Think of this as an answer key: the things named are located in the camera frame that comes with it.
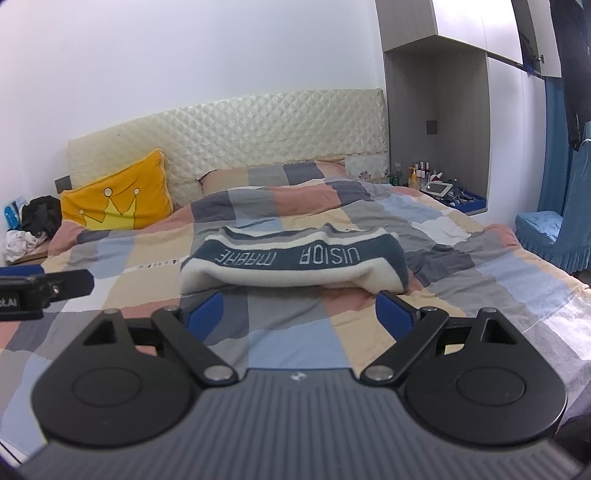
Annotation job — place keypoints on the cream floral cloth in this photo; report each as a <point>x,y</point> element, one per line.
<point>367,167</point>

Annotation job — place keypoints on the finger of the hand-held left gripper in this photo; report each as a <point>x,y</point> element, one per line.
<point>74,284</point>
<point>23,271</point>

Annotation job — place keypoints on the dark hanging garment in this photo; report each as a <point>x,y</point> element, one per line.
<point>572,69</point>

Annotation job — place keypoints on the patchwork pillow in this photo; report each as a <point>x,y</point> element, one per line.
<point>258,175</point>

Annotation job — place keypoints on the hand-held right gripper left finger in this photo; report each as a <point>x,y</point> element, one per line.
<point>205,314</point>

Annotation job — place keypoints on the patchwork quilt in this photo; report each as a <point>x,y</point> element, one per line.
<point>300,332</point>

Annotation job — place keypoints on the white tablet device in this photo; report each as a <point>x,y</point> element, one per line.
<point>439,189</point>

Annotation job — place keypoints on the white clothes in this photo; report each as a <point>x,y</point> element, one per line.
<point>23,244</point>

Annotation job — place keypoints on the blue curtain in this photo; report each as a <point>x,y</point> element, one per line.
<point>551,152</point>

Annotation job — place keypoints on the blue covered chair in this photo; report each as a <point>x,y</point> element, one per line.
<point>554,230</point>

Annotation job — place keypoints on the green bottle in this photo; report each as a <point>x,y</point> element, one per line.
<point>397,176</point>

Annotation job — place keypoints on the dark wall switch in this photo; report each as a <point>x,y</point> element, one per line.
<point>432,128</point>

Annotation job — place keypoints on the blue tray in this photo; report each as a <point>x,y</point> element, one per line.
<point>471,205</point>

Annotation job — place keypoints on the grey wall cabinet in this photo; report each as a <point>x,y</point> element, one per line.
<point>461,60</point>

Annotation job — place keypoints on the black clothes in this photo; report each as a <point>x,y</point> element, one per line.
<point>41,214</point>

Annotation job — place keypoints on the white and blue sweater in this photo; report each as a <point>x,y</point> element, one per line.
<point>286,278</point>

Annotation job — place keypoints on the row of cosmetic bottles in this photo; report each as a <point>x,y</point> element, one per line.
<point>422,177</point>

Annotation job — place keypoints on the cream quilted headboard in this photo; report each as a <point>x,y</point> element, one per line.
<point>258,129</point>

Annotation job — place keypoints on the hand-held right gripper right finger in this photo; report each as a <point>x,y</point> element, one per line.
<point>392,314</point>

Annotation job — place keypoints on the yellow crown pillow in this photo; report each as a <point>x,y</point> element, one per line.
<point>120,194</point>

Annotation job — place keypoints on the dark wall socket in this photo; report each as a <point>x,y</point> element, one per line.
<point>62,184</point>

